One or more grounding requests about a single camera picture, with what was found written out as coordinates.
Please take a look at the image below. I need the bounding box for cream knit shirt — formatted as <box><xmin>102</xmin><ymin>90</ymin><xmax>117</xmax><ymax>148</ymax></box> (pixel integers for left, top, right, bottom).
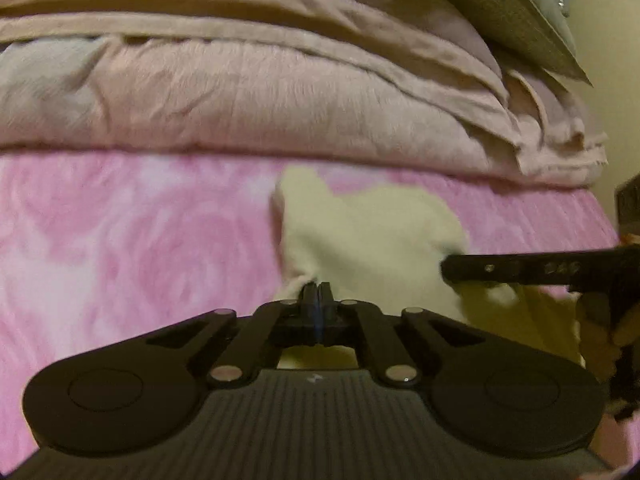
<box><xmin>272</xmin><ymin>167</ymin><xmax>586</xmax><ymax>368</ymax></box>

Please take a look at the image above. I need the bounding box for person's right hand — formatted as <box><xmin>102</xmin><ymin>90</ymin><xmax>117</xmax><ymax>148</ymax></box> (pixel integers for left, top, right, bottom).
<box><xmin>585</xmin><ymin>307</ymin><xmax>640</xmax><ymax>376</ymax></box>

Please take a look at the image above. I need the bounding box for grey pillow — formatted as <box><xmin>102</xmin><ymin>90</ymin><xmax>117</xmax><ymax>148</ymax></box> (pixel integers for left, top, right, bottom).
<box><xmin>390</xmin><ymin>0</ymin><xmax>593</xmax><ymax>86</ymax></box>

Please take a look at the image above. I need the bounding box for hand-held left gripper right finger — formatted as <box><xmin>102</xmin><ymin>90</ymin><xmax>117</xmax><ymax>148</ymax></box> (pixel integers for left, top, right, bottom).
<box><xmin>318</xmin><ymin>284</ymin><xmax>496</xmax><ymax>388</ymax></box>

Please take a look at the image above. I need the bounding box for pink floral blanket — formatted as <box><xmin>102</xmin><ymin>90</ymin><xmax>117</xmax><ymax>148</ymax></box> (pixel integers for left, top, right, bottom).
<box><xmin>0</xmin><ymin>152</ymin><xmax>621</xmax><ymax>461</ymax></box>

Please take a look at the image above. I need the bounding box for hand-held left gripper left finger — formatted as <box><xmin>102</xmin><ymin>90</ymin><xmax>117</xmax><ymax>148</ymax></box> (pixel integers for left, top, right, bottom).
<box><xmin>125</xmin><ymin>282</ymin><xmax>318</xmax><ymax>388</ymax></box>

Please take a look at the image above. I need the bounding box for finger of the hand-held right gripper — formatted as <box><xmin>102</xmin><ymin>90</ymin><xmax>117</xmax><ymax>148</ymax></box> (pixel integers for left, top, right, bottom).
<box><xmin>441</xmin><ymin>251</ymin><xmax>576</xmax><ymax>286</ymax></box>

